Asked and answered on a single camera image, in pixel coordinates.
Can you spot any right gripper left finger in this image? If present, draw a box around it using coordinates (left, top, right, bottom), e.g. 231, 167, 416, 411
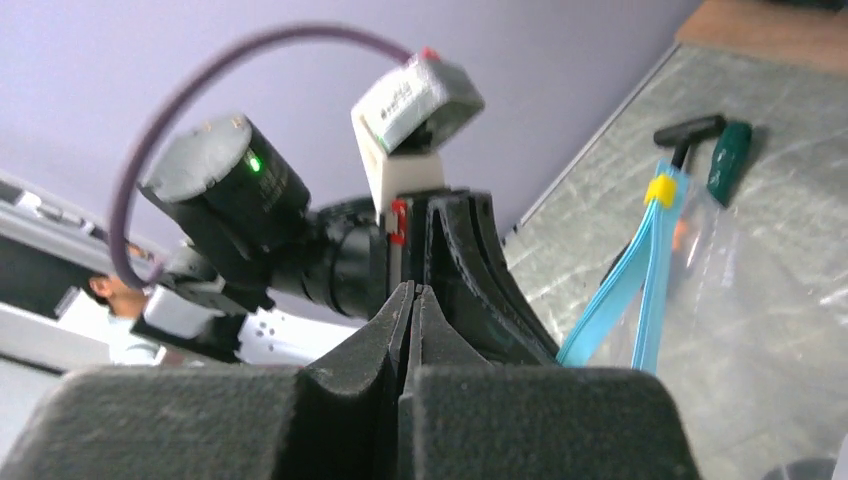
1, 282, 414, 479

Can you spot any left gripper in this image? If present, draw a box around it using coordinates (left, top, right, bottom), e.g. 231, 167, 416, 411
380, 191, 559, 365

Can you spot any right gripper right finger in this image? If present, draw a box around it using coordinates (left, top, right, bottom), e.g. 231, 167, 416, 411
398, 286, 699, 479

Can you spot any clear zip top bag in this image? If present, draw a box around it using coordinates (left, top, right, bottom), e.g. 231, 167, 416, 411
557, 162, 847, 479

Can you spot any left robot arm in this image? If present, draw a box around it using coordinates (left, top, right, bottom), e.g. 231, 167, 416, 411
140, 115, 557, 365

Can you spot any wooden block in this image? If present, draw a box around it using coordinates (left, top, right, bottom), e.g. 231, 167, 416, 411
676, 1, 847, 71

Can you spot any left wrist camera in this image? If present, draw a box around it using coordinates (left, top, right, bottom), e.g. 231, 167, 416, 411
351, 48, 485, 216

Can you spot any green handled tool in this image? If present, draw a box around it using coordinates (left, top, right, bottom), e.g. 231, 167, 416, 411
706, 121, 753, 207

